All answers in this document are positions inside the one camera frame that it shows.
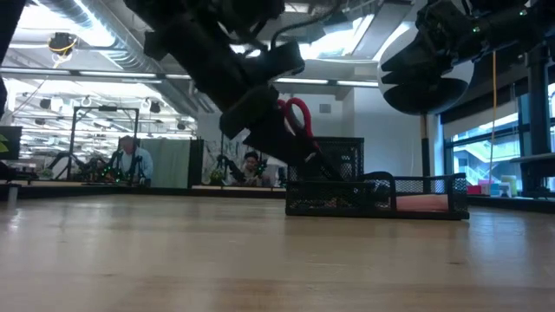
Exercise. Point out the red storage box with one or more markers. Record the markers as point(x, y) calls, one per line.
point(474, 190)

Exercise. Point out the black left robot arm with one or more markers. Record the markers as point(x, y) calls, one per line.
point(199, 13)

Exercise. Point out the pink sticky note pad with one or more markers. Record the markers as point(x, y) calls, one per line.
point(422, 203)

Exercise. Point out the black background rig frame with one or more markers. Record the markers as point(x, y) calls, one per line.
point(106, 108)

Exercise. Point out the black background monitor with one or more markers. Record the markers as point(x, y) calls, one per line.
point(16, 149)

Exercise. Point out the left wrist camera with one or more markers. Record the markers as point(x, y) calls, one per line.
point(277, 60)

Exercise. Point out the person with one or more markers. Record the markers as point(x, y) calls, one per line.
point(134, 162)
point(253, 169)

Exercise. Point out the black ceiling device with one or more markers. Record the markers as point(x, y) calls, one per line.
point(63, 43)

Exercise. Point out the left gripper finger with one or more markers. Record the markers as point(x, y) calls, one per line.
point(286, 143)

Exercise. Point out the green partition screen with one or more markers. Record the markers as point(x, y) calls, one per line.
point(171, 164)

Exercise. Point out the black mesh desk organizer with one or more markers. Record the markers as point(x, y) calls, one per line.
point(347, 203)

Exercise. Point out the white globe desk lamp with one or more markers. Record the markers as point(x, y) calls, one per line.
point(425, 97)

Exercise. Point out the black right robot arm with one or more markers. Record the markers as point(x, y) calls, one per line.
point(511, 21)

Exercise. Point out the black rig post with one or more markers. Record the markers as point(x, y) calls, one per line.
point(537, 108)

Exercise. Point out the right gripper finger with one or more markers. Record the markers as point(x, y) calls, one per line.
point(416, 56)
point(416, 74)

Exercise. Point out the black aluminium table frame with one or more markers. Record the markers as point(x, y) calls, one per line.
point(65, 190)

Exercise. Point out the black side desk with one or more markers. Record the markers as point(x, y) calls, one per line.
point(533, 160)

